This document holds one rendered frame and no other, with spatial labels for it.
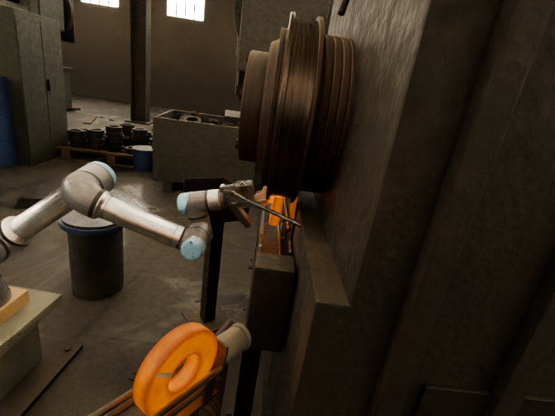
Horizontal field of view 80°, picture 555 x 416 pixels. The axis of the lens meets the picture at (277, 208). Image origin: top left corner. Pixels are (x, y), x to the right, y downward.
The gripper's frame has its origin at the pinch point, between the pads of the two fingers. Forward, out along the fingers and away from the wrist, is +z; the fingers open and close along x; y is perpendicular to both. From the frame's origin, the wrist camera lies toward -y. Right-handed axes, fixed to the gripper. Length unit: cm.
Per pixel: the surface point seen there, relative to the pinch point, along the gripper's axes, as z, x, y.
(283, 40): 6, -32, 47
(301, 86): 9, -41, 37
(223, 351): -11, -64, -7
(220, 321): -38, 28, -72
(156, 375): -19, -74, -1
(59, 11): -416, 648, 226
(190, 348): -15, -69, -2
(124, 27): -423, 979, 248
